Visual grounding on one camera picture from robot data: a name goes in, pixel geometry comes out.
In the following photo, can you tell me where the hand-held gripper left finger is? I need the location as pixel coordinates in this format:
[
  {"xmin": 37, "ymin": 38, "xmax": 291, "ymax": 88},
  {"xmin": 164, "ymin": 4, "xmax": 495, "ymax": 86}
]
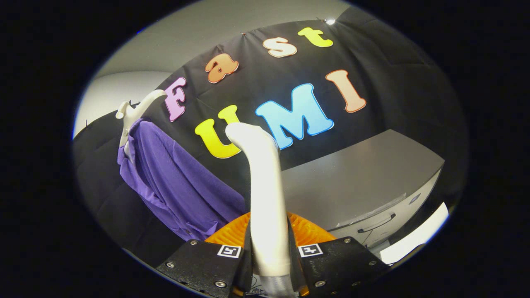
[{"xmin": 156, "ymin": 211, "xmax": 253, "ymax": 298}]

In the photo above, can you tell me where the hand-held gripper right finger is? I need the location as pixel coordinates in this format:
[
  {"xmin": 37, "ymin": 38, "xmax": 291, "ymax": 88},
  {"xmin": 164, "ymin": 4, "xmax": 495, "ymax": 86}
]
[{"xmin": 286, "ymin": 211, "xmax": 392, "ymax": 298}]

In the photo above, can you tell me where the purple jacket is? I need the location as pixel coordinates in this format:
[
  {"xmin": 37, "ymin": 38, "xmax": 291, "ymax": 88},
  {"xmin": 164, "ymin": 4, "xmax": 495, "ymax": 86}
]
[{"xmin": 117, "ymin": 119, "xmax": 248, "ymax": 242}]

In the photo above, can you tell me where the white garment steamer head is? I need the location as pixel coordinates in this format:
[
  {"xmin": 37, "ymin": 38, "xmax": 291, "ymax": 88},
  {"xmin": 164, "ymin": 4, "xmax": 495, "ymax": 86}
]
[{"xmin": 225, "ymin": 123, "xmax": 292, "ymax": 277}]

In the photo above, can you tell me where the white paper sheet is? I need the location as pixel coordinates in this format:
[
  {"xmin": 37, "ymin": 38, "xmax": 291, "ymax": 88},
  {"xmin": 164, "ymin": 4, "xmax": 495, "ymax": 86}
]
[{"xmin": 379, "ymin": 202, "xmax": 450, "ymax": 265}]

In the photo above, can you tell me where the grey cabinet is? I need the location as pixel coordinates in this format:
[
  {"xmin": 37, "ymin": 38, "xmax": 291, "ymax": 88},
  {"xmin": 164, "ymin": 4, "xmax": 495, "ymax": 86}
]
[{"xmin": 279, "ymin": 129, "xmax": 446, "ymax": 249}]

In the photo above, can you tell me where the white plastic hanger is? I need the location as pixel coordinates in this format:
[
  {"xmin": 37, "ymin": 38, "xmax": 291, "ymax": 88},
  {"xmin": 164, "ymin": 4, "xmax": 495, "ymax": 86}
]
[{"xmin": 116, "ymin": 89, "xmax": 167, "ymax": 162}]

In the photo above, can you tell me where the black drawer handle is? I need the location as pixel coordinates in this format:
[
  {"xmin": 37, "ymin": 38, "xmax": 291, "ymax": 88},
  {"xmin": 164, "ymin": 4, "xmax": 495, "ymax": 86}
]
[{"xmin": 357, "ymin": 213, "xmax": 396, "ymax": 233}]

